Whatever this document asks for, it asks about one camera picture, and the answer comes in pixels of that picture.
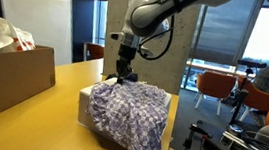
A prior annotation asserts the white plastic basket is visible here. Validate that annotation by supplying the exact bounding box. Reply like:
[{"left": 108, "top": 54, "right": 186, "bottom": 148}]
[{"left": 75, "top": 74, "right": 174, "bottom": 148}]

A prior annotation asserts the orange chair with white legs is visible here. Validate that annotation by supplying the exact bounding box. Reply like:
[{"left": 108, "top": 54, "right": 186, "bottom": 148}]
[
  {"left": 232, "top": 75, "right": 269, "bottom": 125},
  {"left": 192, "top": 69, "right": 238, "bottom": 117}
]

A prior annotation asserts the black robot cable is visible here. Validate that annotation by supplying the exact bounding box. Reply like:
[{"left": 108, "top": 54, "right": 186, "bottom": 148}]
[{"left": 135, "top": 0, "right": 185, "bottom": 64}]

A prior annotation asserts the black camera tripod stand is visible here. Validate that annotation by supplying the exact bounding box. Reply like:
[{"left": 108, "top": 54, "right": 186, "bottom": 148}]
[{"left": 228, "top": 59, "right": 269, "bottom": 136}]

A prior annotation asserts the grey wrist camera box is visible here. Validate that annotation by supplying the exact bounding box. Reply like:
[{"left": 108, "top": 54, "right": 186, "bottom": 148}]
[{"left": 138, "top": 43, "right": 158, "bottom": 60}]

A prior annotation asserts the orange chair with grey frame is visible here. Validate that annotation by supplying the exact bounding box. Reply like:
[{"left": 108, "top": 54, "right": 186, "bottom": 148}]
[{"left": 82, "top": 42, "right": 107, "bottom": 64}]

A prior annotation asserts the concrete pillar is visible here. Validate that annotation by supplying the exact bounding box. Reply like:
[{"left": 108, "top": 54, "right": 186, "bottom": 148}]
[{"left": 97, "top": 0, "right": 205, "bottom": 97}]

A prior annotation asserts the brown cardboard box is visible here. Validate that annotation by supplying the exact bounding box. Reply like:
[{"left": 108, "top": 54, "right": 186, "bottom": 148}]
[{"left": 0, "top": 41, "right": 60, "bottom": 135}]

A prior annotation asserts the purple checkered cloth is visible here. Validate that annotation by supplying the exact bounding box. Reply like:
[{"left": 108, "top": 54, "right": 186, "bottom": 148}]
[{"left": 81, "top": 75, "right": 174, "bottom": 150}]

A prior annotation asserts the black metal clamp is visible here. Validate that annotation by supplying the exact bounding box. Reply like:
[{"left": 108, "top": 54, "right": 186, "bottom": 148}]
[{"left": 182, "top": 119, "right": 215, "bottom": 150}]

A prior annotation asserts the white whiteboard panel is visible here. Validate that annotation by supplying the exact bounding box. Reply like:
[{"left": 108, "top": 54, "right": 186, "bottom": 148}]
[{"left": 0, "top": 0, "right": 80, "bottom": 68}]

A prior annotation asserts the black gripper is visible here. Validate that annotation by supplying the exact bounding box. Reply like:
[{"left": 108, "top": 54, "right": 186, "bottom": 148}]
[{"left": 112, "top": 43, "right": 140, "bottom": 87}]

